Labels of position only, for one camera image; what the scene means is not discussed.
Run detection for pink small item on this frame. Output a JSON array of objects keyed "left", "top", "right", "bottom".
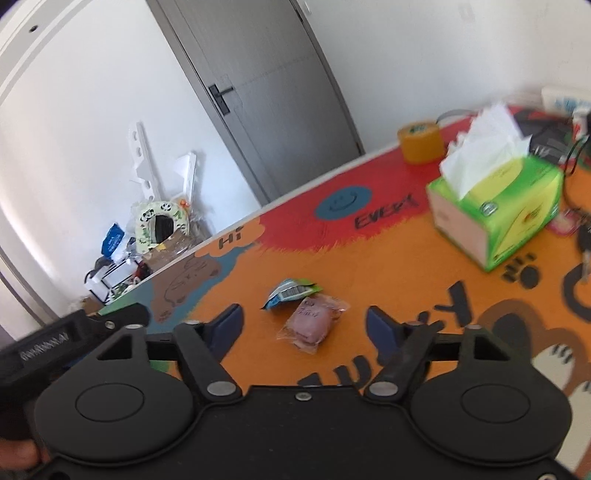
[{"left": 549, "top": 205, "right": 583, "bottom": 237}]

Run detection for black metal rack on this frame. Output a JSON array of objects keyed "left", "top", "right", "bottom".
[{"left": 83, "top": 257, "right": 140, "bottom": 306}]

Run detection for taped cardboard box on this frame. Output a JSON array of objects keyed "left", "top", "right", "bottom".
[{"left": 143, "top": 230, "right": 195, "bottom": 274}]

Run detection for brown tape roll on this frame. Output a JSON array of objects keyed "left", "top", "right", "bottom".
[{"left": 398, "top": 119, "right": 447, "bottom": 165}]

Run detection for blue-green snack packet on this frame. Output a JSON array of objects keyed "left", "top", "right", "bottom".
[{"left": 260, "top": 278, "right": 323, "bottom": 311}]

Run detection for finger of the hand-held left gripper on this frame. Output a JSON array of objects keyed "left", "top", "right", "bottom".
[{"left": 84, "top": 303, "right": 151, "bottom": 332}]

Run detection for green tissue box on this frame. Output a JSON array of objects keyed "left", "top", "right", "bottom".
[{"left": 426, "top": 102, "right": 565, "bottom": 272}]

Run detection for person's left hand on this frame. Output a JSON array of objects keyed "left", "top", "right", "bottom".
[{"left": 0, "top": 438, "right": 51, "bottom": 470}]

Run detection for black device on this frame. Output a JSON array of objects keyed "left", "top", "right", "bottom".
[{"left": 512, "top": 108, "right": 579, "bottom": 163}]

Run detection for short white board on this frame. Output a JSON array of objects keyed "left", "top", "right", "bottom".
[{"left": 174, "top": 150, "right": 199, "bottom": 205}]

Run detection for blue plastic bag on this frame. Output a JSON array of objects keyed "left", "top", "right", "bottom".
[{"left": 102, "top": 223, "right": 127, "bottom": 257}]

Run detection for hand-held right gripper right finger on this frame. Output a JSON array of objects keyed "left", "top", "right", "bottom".
[{"left": 364, "top": 305, "right": 514, "bottom": 400}]

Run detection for grey door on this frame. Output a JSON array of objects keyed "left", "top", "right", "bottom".
[{"left": 148, "top": 0, "right": 366, "bottom": 206}]

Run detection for black door handle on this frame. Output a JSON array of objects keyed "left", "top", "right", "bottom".
[{"left": 208, "top": 83, "right": 236, "bottom": 116}]

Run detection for tall white board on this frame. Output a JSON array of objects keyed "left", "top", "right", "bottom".
[{"left": 127, "top": 121, "right": 163, "bottom": 200}]

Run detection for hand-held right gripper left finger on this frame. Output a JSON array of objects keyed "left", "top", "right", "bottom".
[{"left": 95, "top": 303, "right": 245, "bottom": 400}]

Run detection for panda print ring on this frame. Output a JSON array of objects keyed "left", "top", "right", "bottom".
[{"left": 133, "top": 200, "right": 191, "bottom": 253}]

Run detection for thin black cable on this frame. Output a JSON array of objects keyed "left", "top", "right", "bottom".
[{"left": 560, "top": 133, "right": 591, "bottom": 209}]

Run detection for pink snack packet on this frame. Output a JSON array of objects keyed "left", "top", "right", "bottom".
[{"left": 276, "top": 293, "right": 350, "bottom": 354}]

